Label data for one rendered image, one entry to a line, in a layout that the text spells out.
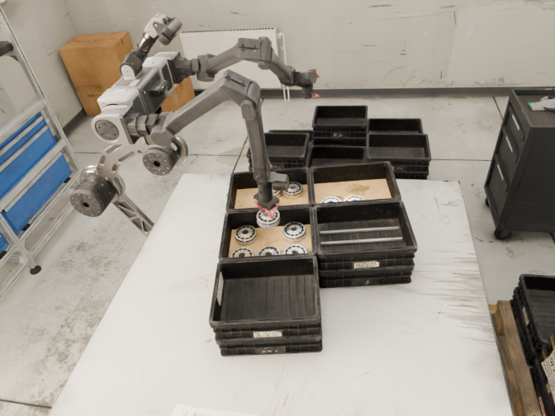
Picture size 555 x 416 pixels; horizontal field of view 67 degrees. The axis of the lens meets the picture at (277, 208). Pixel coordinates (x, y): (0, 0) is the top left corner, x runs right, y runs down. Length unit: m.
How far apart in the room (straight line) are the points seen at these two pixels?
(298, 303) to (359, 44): 3.34
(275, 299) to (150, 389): 0.57
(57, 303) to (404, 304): 2.28
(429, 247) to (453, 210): 0.29
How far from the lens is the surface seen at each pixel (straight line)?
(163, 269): 2.11
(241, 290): 1.75
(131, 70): 1.82
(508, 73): 4.91
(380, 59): 4.65
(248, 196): 2.16
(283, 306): 1.68
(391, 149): 3.06
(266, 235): 1.94
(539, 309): 2.57
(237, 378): 1.70
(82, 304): 3.15
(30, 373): 3.00
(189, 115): 1.49
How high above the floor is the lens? 2.19
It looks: 41 degrees down
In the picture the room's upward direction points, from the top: 7 degrees counter-clockwise
